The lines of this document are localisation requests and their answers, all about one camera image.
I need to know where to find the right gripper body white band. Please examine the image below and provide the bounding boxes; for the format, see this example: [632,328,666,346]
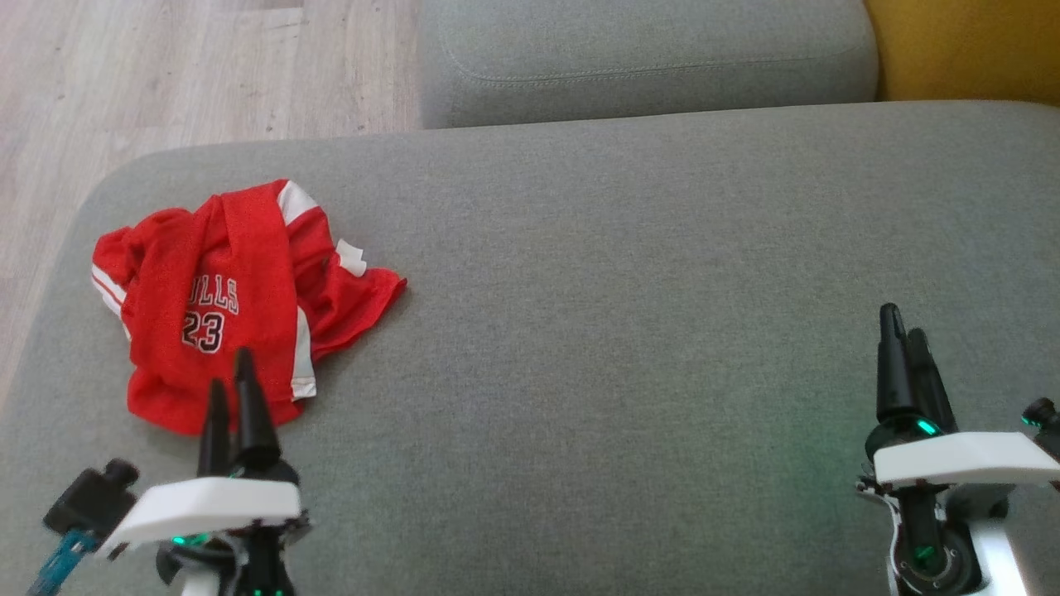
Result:
[855,416,1060,596]

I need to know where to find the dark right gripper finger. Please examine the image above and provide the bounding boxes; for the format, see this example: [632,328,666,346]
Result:
[908,328,959,437]
[876,303,920,425]

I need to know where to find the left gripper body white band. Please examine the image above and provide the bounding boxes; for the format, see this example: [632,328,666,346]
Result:
[98,464,313,596]

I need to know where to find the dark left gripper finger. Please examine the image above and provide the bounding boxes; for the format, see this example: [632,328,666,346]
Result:
[197,379,234,481]
[232,348,282,476]

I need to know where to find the red basketball jersey number 23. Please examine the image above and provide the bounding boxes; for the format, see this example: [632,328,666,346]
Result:
[91,207,408,437]

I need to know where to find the large yellow sofa backrest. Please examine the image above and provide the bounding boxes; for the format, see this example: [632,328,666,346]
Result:
[864,0,1060,107]

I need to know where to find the left camera cable blue plug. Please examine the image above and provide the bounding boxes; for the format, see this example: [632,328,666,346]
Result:
[29,530,96,596]

